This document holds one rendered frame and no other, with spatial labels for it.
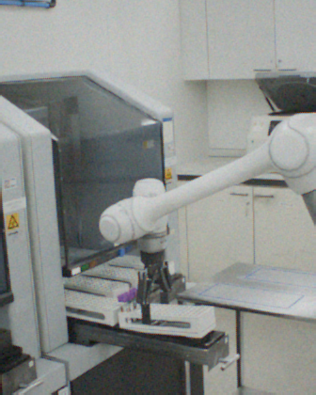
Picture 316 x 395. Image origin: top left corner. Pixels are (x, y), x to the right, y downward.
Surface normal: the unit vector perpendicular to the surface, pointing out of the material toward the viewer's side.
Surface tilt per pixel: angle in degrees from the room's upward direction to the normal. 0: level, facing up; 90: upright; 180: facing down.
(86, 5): 90
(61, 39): 90
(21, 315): 90
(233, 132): 90
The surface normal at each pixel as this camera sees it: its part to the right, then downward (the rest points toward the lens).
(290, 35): -0.54, 0.18
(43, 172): 0.84, 0.06
